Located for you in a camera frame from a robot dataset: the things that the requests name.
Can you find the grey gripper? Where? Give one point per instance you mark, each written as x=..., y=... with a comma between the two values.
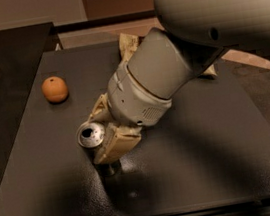
x=129, y=96

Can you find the silver redbull can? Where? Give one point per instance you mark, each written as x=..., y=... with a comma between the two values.
x=90, y=136

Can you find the dark side table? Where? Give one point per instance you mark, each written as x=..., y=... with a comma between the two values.
x=21, y=50

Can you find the orange fruit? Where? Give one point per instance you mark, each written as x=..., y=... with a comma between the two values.
x=55, y=90

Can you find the brown white chip bag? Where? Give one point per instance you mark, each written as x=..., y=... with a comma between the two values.
x=128, y=45

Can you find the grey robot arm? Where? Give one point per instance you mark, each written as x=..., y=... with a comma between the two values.
x=192, y=35

